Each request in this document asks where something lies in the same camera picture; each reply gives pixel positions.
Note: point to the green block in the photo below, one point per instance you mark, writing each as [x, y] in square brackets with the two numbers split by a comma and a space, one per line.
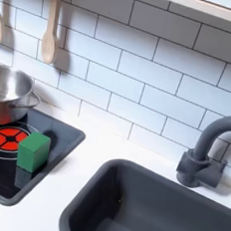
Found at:
[32, 152]

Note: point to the black stove top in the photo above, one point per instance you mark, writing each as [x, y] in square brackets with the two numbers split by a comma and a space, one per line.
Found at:
[53, 138]

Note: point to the grey tap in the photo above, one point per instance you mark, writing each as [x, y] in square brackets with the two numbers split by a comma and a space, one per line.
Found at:
[202, 156]

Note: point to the wooden spoon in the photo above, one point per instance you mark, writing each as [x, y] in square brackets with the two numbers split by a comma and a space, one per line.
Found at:
[50, 41]

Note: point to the grey sink basin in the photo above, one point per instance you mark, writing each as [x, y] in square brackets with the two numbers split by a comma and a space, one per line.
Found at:
[158, 208]

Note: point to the steel pot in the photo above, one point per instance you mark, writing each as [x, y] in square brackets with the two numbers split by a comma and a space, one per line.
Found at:
[8, 92]

